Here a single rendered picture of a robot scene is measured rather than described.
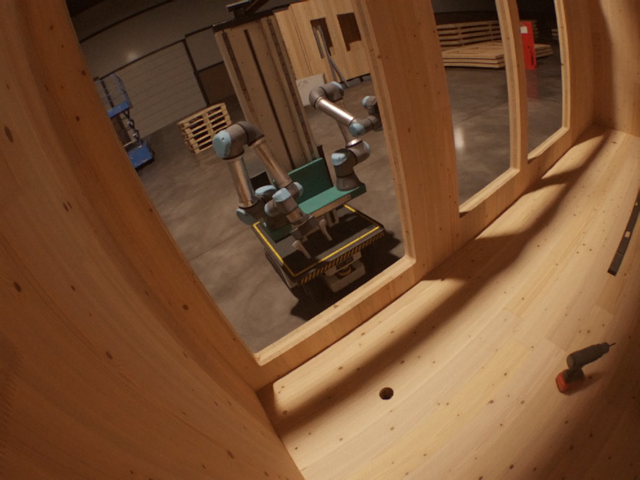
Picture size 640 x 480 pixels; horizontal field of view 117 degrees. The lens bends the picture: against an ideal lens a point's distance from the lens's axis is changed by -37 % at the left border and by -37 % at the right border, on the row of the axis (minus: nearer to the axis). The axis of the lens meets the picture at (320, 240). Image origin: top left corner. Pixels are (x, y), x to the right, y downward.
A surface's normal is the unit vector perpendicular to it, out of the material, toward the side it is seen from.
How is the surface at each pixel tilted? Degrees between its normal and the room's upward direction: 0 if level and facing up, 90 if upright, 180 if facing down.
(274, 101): 90
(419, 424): 0
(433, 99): 90
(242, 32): 90
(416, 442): 0
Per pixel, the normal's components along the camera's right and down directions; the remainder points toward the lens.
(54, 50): 0.49, 0.39
